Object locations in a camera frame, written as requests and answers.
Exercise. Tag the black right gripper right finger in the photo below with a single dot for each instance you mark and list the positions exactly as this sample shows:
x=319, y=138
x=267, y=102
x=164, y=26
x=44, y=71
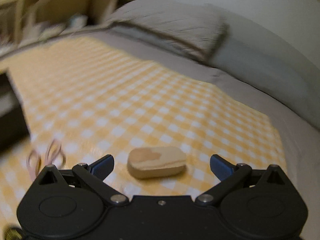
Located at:
x=220, y=167

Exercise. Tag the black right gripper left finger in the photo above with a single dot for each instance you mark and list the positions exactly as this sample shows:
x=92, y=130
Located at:
x=102, y=167

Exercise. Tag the oval wooden box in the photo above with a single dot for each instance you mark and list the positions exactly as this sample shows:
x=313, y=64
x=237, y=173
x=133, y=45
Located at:
x=156, y=162

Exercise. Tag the black cardboard box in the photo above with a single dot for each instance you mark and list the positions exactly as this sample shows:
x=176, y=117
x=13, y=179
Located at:
x=12, y=122

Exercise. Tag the pink mini handheld fan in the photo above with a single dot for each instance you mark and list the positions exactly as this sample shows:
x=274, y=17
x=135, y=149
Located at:
x=53, y=155

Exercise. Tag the yellow white checkered mat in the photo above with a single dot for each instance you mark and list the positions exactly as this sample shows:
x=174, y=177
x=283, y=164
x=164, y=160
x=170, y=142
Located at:
x=95, y=99

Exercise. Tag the grey pillow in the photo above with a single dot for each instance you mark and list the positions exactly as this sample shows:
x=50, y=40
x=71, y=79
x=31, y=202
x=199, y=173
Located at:
x=196, y=30

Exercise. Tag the wooden bedside shelf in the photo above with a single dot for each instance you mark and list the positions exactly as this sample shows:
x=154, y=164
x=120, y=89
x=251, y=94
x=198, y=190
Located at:
x=24, y=22

